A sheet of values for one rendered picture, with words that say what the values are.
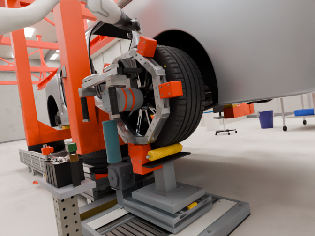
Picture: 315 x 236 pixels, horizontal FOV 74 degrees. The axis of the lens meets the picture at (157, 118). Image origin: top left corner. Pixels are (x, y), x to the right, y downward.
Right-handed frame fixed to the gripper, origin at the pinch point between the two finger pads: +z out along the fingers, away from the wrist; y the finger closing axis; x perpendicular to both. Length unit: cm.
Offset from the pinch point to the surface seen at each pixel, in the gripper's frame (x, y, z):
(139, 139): -66, 0, -13
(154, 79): -34.0, 16.3, -19.8
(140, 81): -31.6, -1.9, -0.2
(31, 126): -62, -226, 81
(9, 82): 138, -1061, 582
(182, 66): -28.0, 28.3, -7.9
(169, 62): -25.8, 23.3, -13.8
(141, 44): -14.8, 9.9, -17.4
